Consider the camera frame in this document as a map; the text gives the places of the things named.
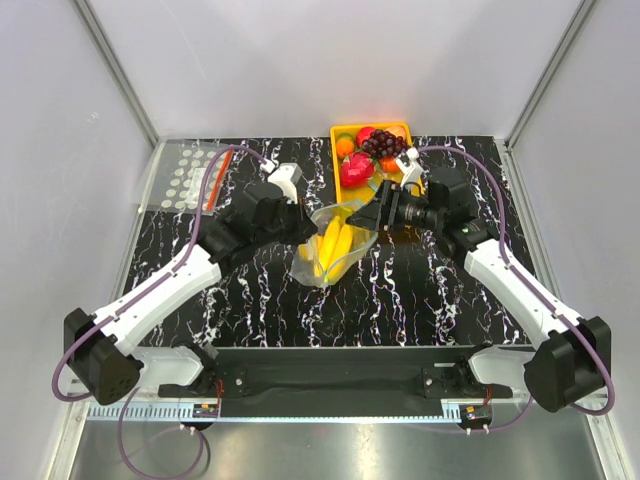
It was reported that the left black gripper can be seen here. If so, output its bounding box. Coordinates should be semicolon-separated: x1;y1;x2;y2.
254;193;318;248

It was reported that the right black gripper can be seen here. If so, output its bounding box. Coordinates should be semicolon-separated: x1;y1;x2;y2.
345;180;443;235

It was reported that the clear bag teal zipper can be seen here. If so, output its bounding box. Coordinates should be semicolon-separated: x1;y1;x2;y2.
289;200;378;288

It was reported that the yellow banana bunch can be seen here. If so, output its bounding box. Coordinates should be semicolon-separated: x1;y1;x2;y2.
314;216;355;284

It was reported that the purple grape bunch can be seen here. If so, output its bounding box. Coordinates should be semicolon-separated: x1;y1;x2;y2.
361;129;409;159

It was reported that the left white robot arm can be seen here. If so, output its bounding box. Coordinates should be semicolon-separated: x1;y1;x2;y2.
62;179;317;405

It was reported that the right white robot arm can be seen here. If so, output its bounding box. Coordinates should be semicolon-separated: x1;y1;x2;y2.
347;168;614;415

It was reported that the red dragon fruit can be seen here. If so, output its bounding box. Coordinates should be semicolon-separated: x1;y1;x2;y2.
340;152;375;189

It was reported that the yellow plastic fruit tray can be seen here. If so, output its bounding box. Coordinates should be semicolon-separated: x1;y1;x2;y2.
330;121;413;203

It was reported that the orange mandarin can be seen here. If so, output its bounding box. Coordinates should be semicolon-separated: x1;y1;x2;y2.
335;136;355;158

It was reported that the red apple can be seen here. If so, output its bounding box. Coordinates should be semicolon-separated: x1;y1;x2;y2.
356;126;375;146

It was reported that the black marble table mat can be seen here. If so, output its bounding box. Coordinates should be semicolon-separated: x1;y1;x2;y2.
118;136;535;347

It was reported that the peach fruit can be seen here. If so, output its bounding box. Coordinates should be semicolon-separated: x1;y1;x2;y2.
386;125;407;140

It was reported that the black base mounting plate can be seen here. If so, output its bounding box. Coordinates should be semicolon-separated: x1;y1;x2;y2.
159;347;511;399

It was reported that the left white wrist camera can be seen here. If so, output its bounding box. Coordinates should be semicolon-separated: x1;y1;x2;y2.
260;160;302;203

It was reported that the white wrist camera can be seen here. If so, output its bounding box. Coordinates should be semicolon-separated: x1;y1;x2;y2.
395;147;424;189
260;160;302;203

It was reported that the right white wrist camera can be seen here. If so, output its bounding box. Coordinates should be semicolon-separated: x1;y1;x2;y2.
395;147;424;189

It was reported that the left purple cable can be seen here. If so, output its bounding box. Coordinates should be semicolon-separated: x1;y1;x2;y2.
52;144;276;475

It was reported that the purple cable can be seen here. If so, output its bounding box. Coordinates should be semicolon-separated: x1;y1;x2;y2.
52;144;276;475
409;146;615;434

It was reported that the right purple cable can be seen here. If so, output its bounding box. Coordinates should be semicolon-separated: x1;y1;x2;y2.
409;146;615;434

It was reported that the aluminium frame rail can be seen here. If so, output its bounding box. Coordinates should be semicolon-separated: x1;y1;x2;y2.
64;362;611;426

